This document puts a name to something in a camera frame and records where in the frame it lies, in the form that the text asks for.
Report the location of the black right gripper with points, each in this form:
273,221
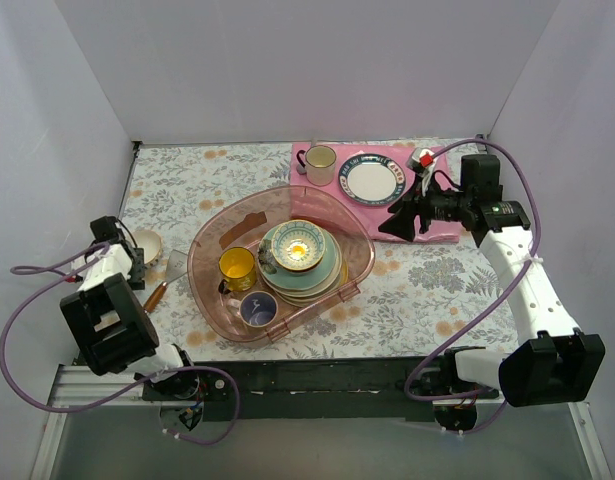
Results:
420,211

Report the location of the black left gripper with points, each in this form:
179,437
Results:
137,270

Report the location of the green rimmed plate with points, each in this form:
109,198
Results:
264,247

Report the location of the pink cream floral plate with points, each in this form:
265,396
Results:
332,282

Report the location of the teal yellow patterned bowl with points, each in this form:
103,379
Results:
298,245

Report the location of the pink transparent plastic bin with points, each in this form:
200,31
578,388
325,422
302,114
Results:
244,224

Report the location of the yellow mug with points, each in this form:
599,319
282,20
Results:
238,270

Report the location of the cream yellow floral plate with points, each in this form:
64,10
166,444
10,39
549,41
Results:
304,301

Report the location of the pink mug purple inside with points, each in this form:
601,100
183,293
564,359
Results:
257,309

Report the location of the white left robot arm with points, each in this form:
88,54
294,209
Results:
111,326

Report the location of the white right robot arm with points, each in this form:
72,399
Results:
507,238

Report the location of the blue rimmed white plate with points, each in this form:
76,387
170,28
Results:
372,180

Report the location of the white gold rimmed bowl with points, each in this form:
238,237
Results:
152,245

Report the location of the floral tablecloth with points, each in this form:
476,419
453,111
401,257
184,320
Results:
415,297

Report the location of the cream enamel mug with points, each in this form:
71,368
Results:
320,163

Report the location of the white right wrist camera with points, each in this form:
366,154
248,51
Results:
423,163

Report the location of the wooden handled spatula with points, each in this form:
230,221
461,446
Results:
175,269

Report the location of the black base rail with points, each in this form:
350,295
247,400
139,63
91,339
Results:
350,388

